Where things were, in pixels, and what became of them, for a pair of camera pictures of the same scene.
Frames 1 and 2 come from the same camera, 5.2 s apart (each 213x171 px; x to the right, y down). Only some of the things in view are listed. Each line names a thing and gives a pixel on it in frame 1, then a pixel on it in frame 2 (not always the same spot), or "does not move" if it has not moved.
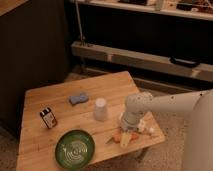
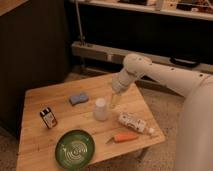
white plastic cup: [100, 109] does not move
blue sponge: [78, 99] does not move
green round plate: [75, 148] does not move
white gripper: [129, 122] to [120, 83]
